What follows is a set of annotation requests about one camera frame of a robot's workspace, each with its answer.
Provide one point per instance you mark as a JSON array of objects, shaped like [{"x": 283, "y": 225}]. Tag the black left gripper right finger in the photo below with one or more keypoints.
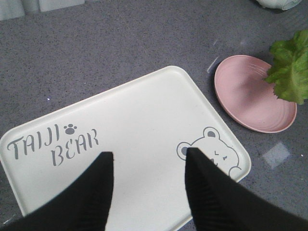
[{"x": 218, "y": 203}]

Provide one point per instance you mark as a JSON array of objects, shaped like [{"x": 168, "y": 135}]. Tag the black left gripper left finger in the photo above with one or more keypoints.
[{"x": 83, "y": 206}]

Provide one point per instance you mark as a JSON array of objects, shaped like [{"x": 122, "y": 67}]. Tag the pink plastic plate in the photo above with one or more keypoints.
[{"x": 247, "y": 98}]

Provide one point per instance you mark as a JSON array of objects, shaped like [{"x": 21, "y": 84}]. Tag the green lettuce leaf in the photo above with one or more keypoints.
[{"x": 289, "y": 72}]

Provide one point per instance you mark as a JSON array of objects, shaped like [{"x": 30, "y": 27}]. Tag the cream bear serving tray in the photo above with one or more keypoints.
[{"x": 148, "y": 124}]

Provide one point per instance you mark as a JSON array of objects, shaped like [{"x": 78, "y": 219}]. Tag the white rice cooker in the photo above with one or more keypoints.
[{"x": 279, "y": 4}]

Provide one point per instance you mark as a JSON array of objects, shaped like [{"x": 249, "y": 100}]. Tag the white curtain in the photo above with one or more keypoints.
[{"x": 17, "y": 8}]

